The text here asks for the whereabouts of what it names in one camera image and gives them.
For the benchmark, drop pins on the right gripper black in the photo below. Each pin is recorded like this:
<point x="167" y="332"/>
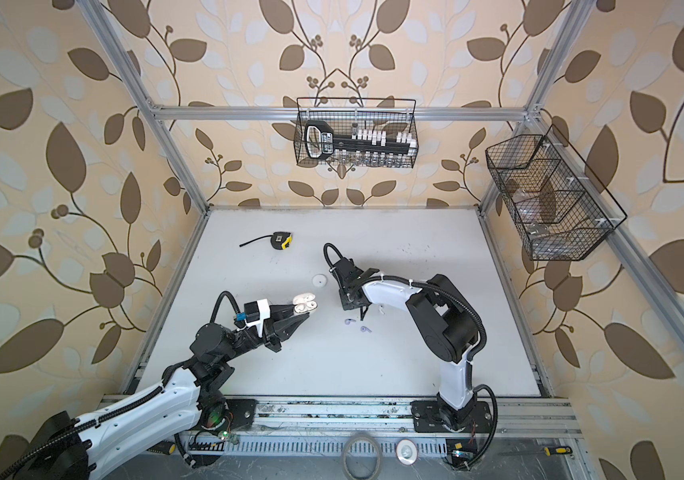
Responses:
<point x="344" y="297"/>

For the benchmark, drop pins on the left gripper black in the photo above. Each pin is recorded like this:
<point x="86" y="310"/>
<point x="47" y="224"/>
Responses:
<point x="271" y="332"/>

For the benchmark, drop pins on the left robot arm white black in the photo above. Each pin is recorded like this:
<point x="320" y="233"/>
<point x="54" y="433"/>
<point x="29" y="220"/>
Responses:
<point x="94" y="444"/>

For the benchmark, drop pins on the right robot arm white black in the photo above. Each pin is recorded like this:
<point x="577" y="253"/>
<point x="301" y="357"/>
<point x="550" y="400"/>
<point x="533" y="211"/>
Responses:
<point x="450" y="327"/>

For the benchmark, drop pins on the white round earbud case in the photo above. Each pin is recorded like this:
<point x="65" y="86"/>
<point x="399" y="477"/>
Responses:
<point x="319" y="280"/>

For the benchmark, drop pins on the black yellow tape measure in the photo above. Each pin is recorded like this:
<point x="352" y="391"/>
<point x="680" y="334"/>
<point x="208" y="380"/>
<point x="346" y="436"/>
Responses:
<point x="279" y="240"/>

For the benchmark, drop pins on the grey tape roll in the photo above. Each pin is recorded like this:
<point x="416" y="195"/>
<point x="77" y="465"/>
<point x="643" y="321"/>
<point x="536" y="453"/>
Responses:
<point x="362" y="445"/>

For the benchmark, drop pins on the white round disc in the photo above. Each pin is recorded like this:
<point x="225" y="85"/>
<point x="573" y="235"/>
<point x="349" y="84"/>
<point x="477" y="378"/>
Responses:
<point x="407" y="452"/>

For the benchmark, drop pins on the black yellow screwdriver left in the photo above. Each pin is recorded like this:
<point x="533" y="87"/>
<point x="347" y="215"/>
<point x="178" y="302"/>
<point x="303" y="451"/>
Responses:
<point x="163" y="448"/>

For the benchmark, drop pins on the black yellow screwdriver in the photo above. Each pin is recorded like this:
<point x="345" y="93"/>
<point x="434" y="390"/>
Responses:
<point x="163" y="448"/>
<point x="558" y="450"/>

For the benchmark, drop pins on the black yellow screwdriver right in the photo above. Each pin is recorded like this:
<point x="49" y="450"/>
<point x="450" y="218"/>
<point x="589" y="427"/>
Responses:
<point x="558" y="450"/>

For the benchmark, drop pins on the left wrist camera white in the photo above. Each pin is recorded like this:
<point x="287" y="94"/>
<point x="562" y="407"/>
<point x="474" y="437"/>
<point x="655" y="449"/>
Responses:
<point x="254" y="315"/>

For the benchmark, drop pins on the black wire basket back wall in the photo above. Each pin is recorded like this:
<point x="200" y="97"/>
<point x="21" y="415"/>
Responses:
<point x="390" y="113"/>

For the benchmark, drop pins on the black wire basket wall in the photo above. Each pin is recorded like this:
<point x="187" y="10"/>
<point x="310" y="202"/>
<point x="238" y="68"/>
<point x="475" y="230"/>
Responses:
<point x="390" y="113"/>
<point x="560" y="207"/>

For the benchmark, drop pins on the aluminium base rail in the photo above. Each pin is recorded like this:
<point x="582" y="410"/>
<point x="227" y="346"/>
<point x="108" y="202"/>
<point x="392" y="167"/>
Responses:
<point x="518" y="417"/>

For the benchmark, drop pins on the black wire basket right wall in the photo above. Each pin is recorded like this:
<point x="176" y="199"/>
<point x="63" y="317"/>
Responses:
<point x="560" y="207"/>

